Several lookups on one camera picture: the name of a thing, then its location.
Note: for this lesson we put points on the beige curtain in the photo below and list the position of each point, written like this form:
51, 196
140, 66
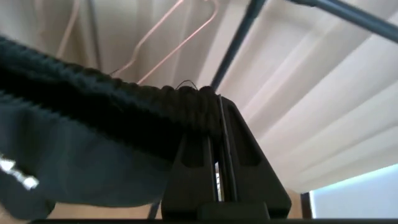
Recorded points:
311, 93

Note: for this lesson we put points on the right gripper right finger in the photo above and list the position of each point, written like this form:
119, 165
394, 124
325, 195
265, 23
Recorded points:
258, 186

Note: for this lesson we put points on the black clothes rack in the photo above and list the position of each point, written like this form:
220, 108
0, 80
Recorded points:
236, 40

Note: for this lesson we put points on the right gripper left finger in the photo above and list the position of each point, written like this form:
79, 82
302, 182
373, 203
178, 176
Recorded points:
189, 186

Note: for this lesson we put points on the black shorts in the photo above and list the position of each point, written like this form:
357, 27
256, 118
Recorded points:
93, 124

